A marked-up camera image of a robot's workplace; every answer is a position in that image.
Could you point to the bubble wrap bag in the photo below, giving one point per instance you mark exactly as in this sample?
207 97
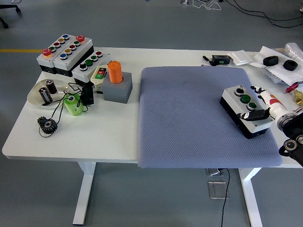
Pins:
293 49

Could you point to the grey four-button control box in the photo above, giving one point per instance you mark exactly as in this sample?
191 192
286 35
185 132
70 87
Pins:
79 73
233 102

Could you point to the black plug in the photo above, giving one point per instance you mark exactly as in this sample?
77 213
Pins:
206 58

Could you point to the green cylinder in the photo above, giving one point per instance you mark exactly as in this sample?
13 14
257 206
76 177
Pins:
73 106

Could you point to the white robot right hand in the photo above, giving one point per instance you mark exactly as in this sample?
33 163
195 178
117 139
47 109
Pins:
272 104

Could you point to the orange cylinder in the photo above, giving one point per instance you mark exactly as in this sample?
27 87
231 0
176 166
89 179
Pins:
114 72

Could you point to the cream pendant switch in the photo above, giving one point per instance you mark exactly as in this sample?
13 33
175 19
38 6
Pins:
99 73

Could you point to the black gear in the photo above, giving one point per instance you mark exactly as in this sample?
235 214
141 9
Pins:
48 126

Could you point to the clear shallow dish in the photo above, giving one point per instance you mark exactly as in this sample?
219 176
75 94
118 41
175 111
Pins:
35 95

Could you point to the white switch plate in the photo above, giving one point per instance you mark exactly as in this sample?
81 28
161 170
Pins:
240 58

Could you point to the black module box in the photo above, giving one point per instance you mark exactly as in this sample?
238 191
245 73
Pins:
221 60

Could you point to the grey metal stand foot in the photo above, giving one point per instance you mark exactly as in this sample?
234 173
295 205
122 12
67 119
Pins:
184 2

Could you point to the white table leg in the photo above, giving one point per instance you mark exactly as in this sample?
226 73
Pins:
252 198
82 194

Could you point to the clear plastic bag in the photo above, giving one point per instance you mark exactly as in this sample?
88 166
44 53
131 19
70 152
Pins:
273 75

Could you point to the black capacitor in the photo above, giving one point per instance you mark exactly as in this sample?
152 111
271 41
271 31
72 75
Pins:
45 95
51 87

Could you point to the five-button box with e-stop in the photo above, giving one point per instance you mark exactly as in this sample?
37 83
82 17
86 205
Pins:
45 61
71 58

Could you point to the metal floor socket box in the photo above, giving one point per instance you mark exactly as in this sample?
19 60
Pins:
213 172

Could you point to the grey-blue textured mat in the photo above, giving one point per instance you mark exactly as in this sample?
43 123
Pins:
184 113

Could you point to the grey block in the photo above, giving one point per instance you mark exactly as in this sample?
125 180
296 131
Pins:
116 92

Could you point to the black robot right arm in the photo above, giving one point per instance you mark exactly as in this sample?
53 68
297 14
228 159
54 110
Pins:
293 125

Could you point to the white paper sheet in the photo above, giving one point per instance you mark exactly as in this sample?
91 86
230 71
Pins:
270 52

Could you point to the black office chair base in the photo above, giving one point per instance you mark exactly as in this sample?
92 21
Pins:
4 23

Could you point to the metal floor socket plate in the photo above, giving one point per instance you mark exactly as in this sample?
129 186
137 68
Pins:
216 190

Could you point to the small black device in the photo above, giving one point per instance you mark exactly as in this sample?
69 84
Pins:
87 95

